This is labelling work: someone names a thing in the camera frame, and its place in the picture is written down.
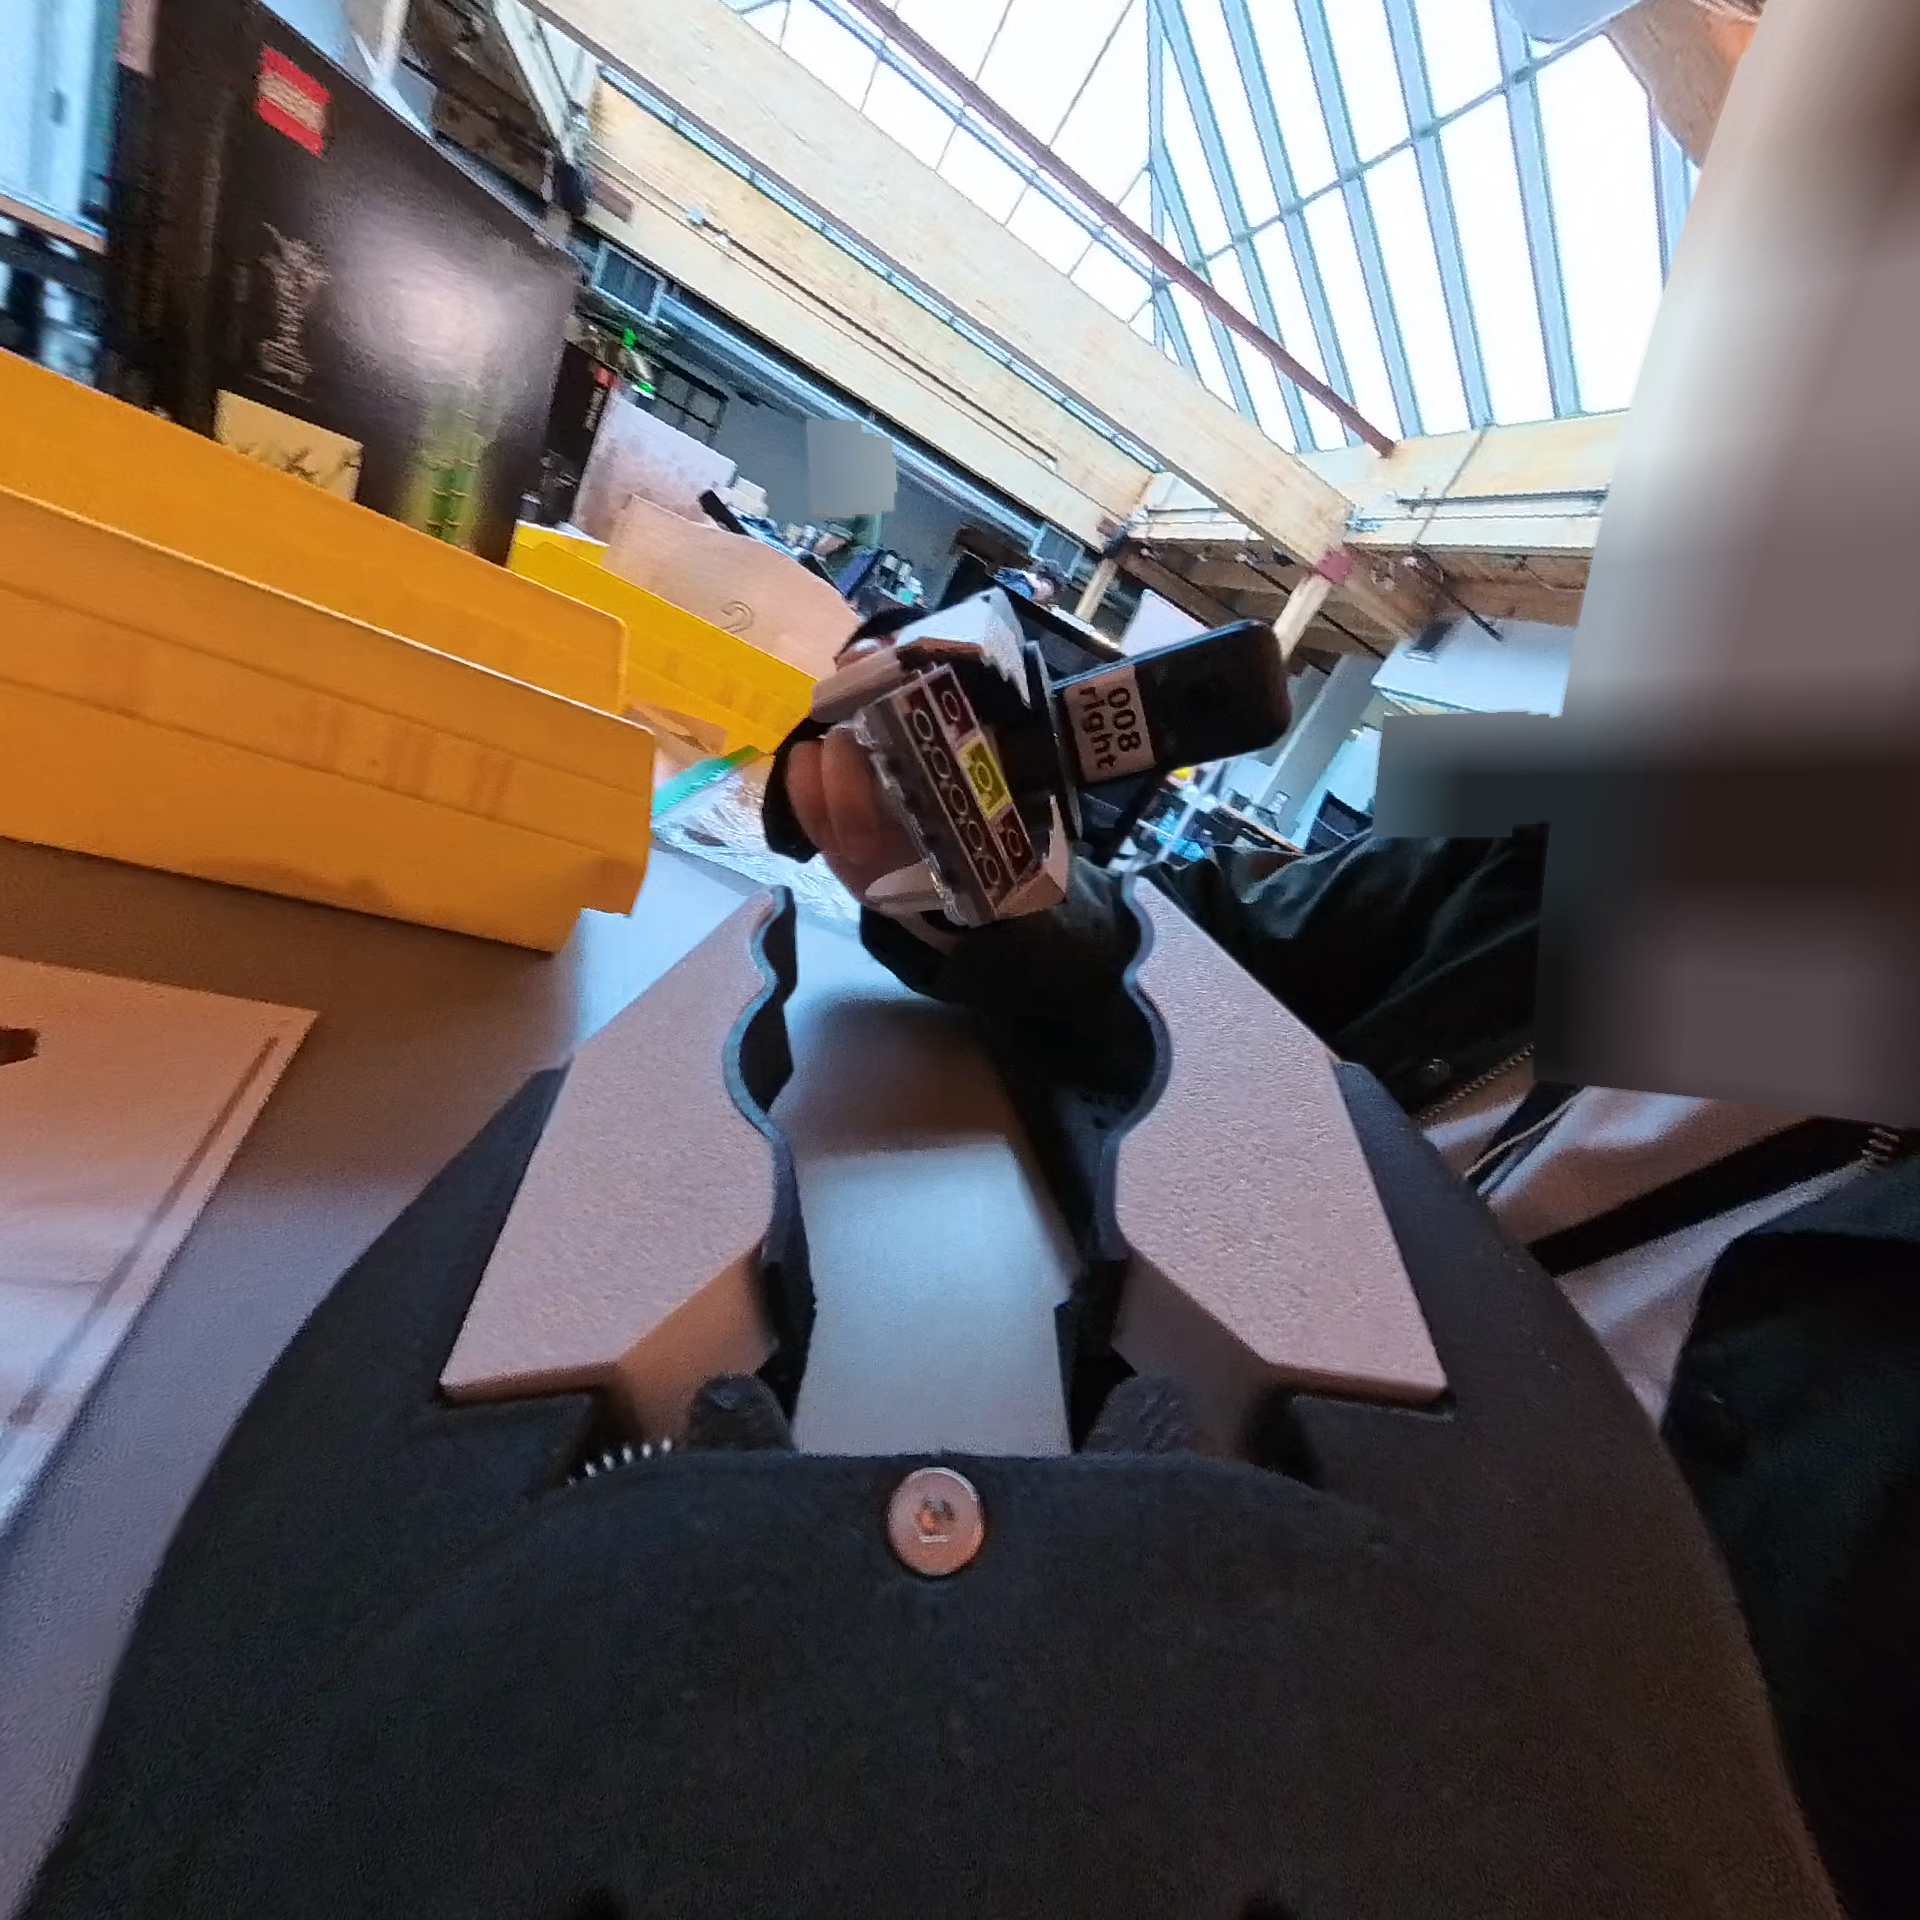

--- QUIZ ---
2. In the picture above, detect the instruction booklet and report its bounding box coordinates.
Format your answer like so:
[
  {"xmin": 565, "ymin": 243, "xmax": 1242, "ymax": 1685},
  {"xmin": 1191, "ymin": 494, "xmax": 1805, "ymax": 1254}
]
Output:
[{"xmin": 0, "ymin": 958, "xmax": 320, "ymax": 1517}]

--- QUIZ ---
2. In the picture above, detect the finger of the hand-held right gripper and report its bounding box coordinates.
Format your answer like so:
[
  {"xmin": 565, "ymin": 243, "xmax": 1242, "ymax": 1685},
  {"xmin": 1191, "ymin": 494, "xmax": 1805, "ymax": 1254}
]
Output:
[
  {"xmin": 860, "ymin": 808, "xmax": 1079, "ymax": 923},
  {"xmin": 814, "ymin": 587, "xmax": 1050, "ymax": 727}
]

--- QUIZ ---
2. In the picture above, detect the person's right forearm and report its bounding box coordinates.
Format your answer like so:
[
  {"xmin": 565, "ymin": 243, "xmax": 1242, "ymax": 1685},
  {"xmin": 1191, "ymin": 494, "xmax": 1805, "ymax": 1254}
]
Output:
[{"xmin": 862, "ymin": 816, "xmax": 1548, "ymax": 1112}]

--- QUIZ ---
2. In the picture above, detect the yellow plastic parts bin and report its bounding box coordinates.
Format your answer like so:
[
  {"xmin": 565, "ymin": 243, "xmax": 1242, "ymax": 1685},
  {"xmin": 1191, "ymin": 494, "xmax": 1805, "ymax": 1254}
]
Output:
[
  {"xmin": 0, "ymin": 350, "xmax": 655, "ymax": 952},
  {"xmin": 506, "ymin": 520, "xmax": 818, "ymax": 757}
]

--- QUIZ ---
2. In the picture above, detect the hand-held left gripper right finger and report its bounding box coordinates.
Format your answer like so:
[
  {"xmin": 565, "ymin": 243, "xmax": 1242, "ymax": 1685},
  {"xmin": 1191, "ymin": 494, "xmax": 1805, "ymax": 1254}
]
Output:
[{"xmin": 1049, "ymin": 877, "xmax": 1448, "ymax": 1448}]

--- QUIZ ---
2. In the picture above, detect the person's torso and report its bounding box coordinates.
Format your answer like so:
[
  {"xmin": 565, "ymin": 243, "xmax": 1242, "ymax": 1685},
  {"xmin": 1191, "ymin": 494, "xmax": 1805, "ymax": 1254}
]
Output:
[{"xmin": 1416, "ymin": 1049, "xmax": 1920, "ymax": 1920}]

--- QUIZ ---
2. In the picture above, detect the black toy set box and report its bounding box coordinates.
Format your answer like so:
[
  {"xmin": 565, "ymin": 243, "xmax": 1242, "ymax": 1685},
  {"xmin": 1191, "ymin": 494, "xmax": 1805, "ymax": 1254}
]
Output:
[{"xmin": 106, "ymin": 0, "xmax": 582, "ymax": 565}]

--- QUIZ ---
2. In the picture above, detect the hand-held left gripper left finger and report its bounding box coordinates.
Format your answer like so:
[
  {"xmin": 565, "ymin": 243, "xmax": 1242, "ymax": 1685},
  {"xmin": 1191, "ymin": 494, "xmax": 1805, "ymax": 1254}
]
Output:
[{"xmin": 438, "ymin": 887, "xmax": 818, "ymax": 1448}]

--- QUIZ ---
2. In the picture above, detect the grey desk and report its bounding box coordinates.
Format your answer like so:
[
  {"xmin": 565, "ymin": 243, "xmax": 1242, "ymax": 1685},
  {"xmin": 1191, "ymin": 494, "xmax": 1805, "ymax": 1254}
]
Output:
[{"xmin": 0, "ymin": 831, "xmax": 1173, "ymax": 1847}]

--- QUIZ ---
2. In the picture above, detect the brown paper bag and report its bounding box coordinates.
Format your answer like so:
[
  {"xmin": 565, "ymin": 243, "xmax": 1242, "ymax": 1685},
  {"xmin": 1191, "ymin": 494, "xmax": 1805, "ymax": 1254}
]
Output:
[{"xmin": 598, "ymin": 496, "xmax": 865, "ymax": 683}]

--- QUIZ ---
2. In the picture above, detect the person's right hand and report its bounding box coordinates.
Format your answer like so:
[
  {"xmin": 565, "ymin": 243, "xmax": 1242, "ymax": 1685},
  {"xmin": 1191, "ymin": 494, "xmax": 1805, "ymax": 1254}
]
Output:
[{"xmin": 760, "ymin": 718, "xmax": 941, "ymax": 909}]

